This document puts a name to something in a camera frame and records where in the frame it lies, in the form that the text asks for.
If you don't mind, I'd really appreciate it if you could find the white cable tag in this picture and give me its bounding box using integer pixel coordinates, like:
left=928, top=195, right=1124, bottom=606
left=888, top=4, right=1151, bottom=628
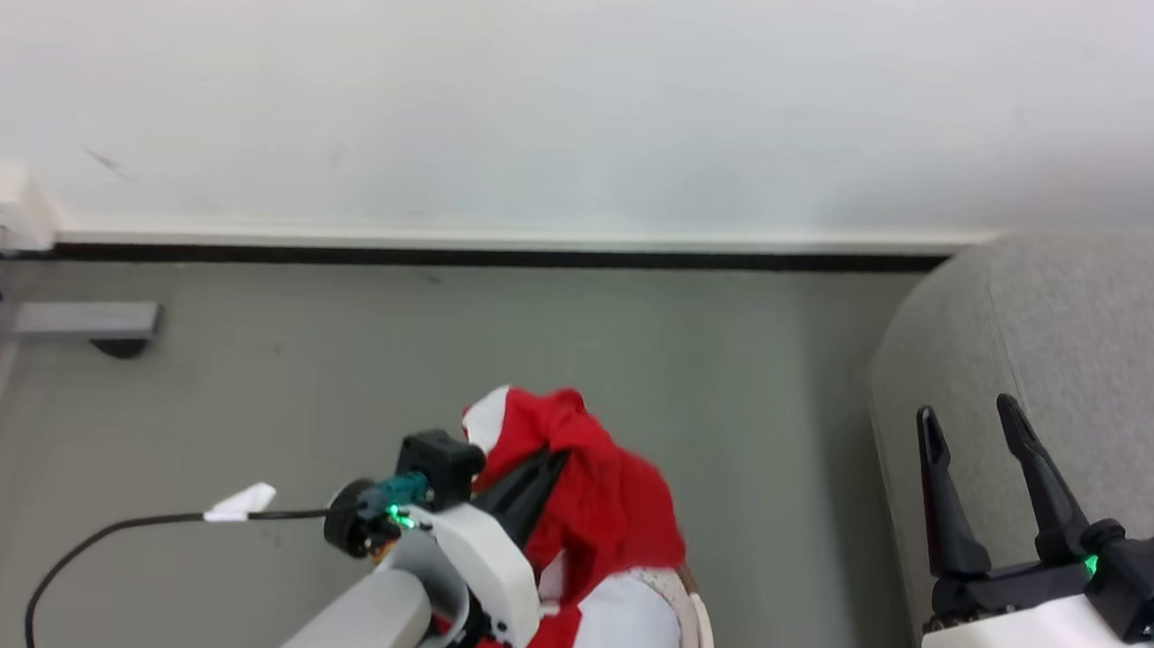
left=202, top=479, right=279, bottom=528

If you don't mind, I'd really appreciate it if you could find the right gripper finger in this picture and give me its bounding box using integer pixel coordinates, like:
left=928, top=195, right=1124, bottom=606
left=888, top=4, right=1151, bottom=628
left=985, top=392, right=1100, bottom=569
left=906, top=404, right=1004, bottom=583

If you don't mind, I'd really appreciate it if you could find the white laundry basket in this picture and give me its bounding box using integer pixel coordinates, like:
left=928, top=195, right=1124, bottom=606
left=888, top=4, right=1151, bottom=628
left=617, top=561, right=724, bottom=648

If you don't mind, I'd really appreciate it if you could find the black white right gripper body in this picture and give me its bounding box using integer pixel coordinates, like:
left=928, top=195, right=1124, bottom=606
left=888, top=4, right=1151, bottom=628
left=921, top=551, right=1154, bottom=648

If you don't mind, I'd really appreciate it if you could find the black rubber frame foot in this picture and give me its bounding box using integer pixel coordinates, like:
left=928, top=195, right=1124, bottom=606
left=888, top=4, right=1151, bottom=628
left=88, top=334, right=152, bottom=362

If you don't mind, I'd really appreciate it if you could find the white baseboard strip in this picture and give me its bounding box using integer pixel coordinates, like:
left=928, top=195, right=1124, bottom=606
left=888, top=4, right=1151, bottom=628
left=49, top=172, right=1000, bottom=300

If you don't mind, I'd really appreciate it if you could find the pale blue clothing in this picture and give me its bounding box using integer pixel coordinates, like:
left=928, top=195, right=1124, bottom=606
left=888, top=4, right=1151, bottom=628
left=535, top=552, right=696, bottom=648

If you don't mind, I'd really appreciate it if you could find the thin black left gripper cable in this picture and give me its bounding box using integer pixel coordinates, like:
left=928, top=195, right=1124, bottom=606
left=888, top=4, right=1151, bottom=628
left=23, top=459, right=404, bottom=648

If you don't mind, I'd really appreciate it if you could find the teal left cable connector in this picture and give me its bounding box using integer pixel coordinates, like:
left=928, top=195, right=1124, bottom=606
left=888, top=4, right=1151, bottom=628
left=383, top=470, right=431, bottom=518

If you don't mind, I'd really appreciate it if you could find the grey fabric sofa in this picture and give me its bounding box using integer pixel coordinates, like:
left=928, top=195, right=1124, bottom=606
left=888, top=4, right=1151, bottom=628
left=852, top=204, right=1154, bottom=648

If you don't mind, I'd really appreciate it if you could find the red and white garment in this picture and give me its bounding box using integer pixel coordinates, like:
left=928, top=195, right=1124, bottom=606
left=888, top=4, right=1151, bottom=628
left=429, top=380, right=699, bottom=648

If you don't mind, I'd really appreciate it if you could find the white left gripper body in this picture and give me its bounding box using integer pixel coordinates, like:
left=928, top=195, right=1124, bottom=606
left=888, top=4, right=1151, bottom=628
left=372, top=496, right=550, bottom=648

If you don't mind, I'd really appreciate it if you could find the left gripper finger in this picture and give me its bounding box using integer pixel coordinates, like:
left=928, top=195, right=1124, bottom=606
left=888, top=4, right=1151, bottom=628
left=472, top=445, right=566, bottom=526
left=501, top=460, right=570, bottom=553

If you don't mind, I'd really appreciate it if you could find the grey table leg foot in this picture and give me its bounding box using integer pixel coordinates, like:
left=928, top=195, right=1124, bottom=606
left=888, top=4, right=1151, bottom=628
left=0, top=221, right=169, bottom=346

